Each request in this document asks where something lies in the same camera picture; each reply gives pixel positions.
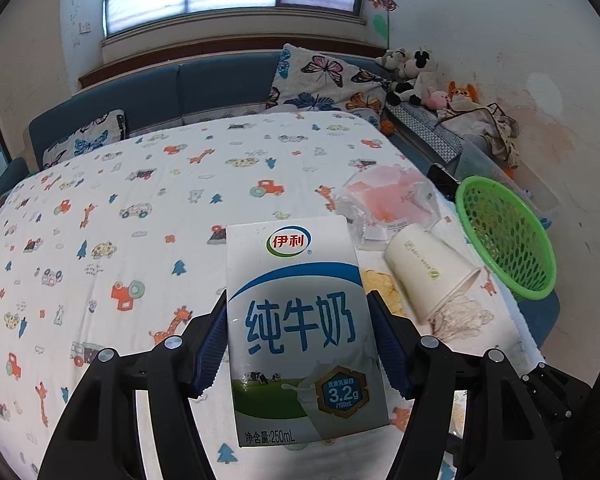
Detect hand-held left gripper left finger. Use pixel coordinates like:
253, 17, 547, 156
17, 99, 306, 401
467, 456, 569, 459
37, 287, 231, 480

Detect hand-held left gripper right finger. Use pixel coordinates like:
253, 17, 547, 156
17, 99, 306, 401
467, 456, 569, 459
365, 290, 563, 480

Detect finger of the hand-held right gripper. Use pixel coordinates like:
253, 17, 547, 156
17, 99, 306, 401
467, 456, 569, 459
522, 362, 593, 480

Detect white and blue milk carton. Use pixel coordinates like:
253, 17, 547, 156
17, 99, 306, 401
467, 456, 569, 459
225, 214, 392, 448

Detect green plastic basket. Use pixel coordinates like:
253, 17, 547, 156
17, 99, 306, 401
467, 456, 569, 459
455, 175, 557, 301

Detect pale yellow crumpled wrapper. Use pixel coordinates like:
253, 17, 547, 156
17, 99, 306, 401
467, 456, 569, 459
361, 269, 401, 317

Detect crumpled white tissue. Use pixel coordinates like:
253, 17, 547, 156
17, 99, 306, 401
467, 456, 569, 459
430, 295, 496, 341

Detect white paper cup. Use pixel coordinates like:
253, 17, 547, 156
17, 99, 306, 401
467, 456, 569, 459
384, 224, 482, 323

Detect animal and car printed tablecloth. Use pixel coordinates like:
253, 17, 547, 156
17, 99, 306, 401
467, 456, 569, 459
0, 110, 541, 480

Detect clear plastic bag pink contents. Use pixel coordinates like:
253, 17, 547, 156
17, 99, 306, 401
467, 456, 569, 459
337, 164, 443, 251

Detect black rectangular object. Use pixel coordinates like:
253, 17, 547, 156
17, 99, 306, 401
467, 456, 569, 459
426, 164, 463, 198

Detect clear plastic storage box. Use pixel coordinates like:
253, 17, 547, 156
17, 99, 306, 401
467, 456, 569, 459
457, 142, 561, 226

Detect grey patterned seat cushion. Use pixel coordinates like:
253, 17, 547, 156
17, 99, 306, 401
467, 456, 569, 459
384, 101, 465, 163

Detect pile of beige cloth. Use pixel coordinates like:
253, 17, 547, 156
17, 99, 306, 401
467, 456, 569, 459
437, 102, 521, 168

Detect small butterfly print pillow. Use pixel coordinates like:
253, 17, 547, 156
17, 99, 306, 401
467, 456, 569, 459
41, 109, 128, 171

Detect blue sofa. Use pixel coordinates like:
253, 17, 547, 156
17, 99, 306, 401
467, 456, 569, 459
0, 50, 561, 341

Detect orange fox plush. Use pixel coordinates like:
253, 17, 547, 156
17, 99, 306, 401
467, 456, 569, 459
447, 81, 478, 103

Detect black and white cow plush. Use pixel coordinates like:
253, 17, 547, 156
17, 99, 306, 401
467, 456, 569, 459
386, 47, 438, 107

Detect large butterfly print pillow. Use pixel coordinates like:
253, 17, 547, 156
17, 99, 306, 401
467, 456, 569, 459
265, 43, 393, 128

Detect wooden window ledge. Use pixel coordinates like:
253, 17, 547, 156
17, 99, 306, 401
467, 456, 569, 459
78, 35, 396, 92

